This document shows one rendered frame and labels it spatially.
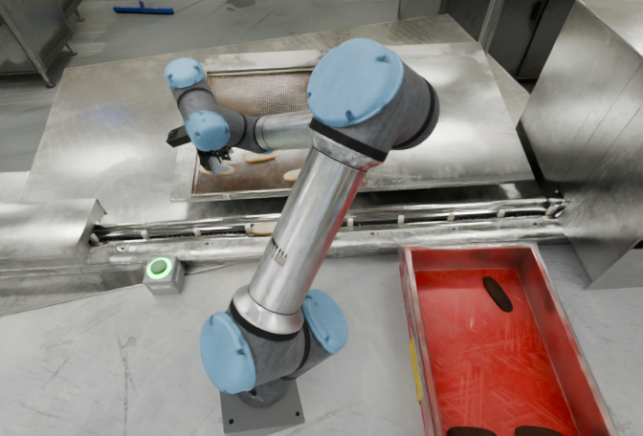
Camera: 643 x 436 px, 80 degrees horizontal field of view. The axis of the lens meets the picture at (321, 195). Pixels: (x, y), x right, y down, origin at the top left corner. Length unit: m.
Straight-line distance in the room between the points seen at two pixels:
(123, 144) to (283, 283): 1.06
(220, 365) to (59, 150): 1.15
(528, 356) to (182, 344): 0.78
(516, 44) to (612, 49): 1.90
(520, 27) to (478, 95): 1.51
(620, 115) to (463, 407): 0.70
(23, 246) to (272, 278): 0.79
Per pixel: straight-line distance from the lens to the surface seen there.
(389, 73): 0.47
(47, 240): 1.19
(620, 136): 1.04
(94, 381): 1.06
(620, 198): 1.04
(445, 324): 0.99
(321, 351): 0.70
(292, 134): 0.75
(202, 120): 0.77
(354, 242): 1.02
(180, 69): 0.85
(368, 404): 0.92
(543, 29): 2.97
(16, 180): 1.59
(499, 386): 0.98
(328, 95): 0.49
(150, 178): 1.35
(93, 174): 1.45
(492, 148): 1.28
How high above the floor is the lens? 1.72
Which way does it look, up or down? 50 degrees down
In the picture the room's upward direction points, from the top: 2 degrees counter-clockwise
